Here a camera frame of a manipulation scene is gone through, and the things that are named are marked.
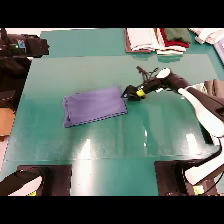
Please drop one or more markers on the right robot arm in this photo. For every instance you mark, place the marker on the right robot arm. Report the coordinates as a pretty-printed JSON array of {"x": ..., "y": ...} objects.
[{"x": 203, "y": 111}]

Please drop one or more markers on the purple T-shirt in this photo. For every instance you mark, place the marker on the purple T-shirt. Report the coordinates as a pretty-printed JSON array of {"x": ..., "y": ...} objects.
[{"x": 95, "y": 106}]

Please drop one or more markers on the red garment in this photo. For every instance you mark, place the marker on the red garment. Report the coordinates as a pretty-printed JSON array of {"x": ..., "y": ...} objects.
[{"x": 173, "y": 42}]

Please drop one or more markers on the white garment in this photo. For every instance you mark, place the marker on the white garment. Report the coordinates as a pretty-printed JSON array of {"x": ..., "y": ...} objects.
[
  {"x": 206, "y": 34},
  {"x": 170, "y": 50}
]

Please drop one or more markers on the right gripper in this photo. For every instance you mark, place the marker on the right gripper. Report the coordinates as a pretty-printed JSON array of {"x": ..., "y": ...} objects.
[{"x": 134, "y": 93}]

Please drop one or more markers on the dark green garment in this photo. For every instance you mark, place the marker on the dark green garment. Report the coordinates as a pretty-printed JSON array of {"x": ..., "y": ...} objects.
[{"x": 178, "y": 34}]

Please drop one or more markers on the black garment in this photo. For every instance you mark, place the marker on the black garment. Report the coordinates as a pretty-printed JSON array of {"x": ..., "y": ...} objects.
[{"x": 13, "y": 71}]

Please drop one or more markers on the grey brown garment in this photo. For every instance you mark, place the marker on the grey brown garment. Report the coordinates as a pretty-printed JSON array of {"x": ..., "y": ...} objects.
[{"x": 215, "y": 87}]

